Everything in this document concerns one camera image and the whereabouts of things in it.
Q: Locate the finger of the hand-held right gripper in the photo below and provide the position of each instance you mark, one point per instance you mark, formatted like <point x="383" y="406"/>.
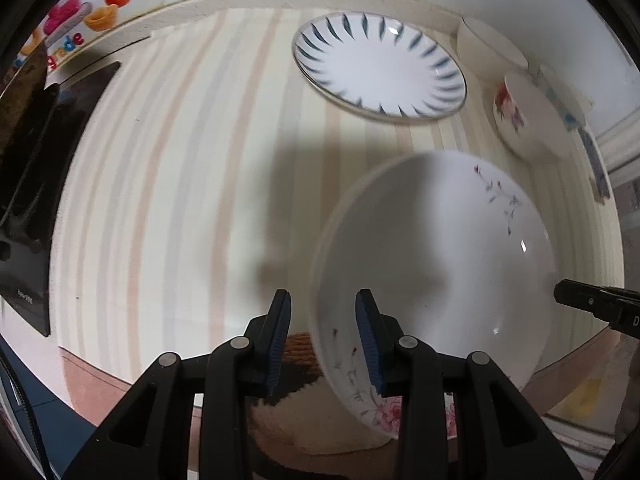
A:
<point x="580" y="297"/>

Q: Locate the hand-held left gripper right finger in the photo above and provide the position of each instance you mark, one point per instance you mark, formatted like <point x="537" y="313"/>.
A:
<point x="367" y="345"/>

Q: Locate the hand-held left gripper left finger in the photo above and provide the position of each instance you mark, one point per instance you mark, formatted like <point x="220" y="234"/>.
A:
<point x="280" y="345"/>

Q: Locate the large white floral plate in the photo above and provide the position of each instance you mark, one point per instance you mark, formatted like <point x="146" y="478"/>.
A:
<point x="425" y="260"/>

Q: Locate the white bowl pink flowers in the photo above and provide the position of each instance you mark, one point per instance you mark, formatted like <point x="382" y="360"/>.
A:
<point x="535" y="120"/>

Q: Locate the plain white bowl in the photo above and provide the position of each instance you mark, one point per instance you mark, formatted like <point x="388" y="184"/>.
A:
<point x="487" y="45"/>

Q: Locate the blue petal pattern plate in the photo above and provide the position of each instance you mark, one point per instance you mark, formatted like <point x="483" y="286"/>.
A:
<point x="380" y="65"/>

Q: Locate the calico cat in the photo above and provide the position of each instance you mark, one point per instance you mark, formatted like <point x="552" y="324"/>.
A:
<point x="300" y="420"/>

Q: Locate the blue phone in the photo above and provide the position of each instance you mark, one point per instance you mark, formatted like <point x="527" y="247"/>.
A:
<point x="597" y="165"/>

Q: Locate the striped tablecloth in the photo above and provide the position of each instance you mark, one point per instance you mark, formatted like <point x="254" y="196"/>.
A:
<point x="175" y="185"/>

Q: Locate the black induction cooktop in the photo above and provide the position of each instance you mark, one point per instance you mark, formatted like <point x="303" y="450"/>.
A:
<point x="30" y="280"/>

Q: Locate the white door frame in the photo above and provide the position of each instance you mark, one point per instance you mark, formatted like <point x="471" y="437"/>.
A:
<point x="620" y="135"/>

